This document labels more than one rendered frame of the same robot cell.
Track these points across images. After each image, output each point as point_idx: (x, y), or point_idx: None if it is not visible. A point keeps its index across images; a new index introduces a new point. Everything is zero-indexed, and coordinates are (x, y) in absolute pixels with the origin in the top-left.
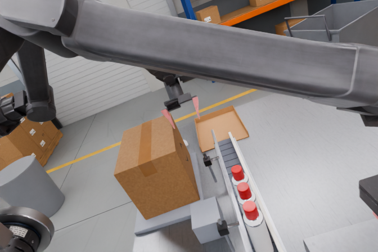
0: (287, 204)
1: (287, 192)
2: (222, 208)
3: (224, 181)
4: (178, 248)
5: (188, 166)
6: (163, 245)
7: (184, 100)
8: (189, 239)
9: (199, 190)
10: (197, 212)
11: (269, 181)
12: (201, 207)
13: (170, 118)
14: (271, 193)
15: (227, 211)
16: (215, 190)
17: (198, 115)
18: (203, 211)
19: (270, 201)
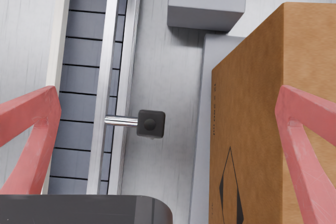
0: None
1: (6, 8)
2: (163, 33)
3: (132, 108)
4: None
5: (226, 127)
6: (319, 1)
7: (22, 205)
8: None
9: (205, 101)
10: None
11: (25, 54)
12: None
13: (316, 205)
14: (39, 21)
15: (154, 19)
16: (165, 93)
17: (39, 91)
18: None
19: (53, 2)
